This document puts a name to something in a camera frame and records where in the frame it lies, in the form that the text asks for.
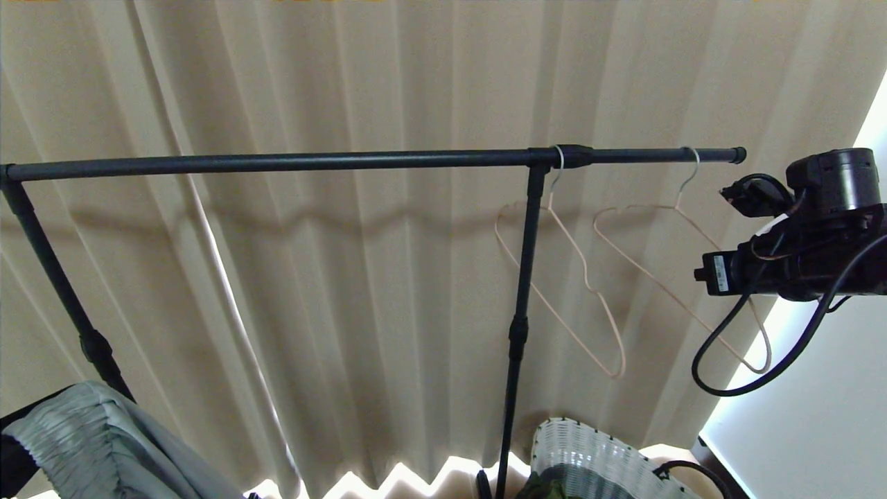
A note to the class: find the black clothes rack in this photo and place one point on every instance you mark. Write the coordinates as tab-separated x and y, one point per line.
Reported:
277	163

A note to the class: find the white laundry basket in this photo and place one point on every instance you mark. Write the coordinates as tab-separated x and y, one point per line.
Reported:
589	450

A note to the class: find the beige curtain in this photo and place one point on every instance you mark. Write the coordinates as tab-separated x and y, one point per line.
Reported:
346	69

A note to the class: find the pale grey shorts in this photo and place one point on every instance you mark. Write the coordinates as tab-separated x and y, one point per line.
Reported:
104	443

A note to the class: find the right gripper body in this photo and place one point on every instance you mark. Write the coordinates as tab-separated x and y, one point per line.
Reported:
797	263

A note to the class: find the pink clothes hanger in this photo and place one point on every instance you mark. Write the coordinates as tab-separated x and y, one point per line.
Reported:
769	350
621	350

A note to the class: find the green garment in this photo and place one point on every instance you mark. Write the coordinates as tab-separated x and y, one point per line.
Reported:
547	488

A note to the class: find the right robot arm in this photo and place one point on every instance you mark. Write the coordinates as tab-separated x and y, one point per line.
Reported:
838	180

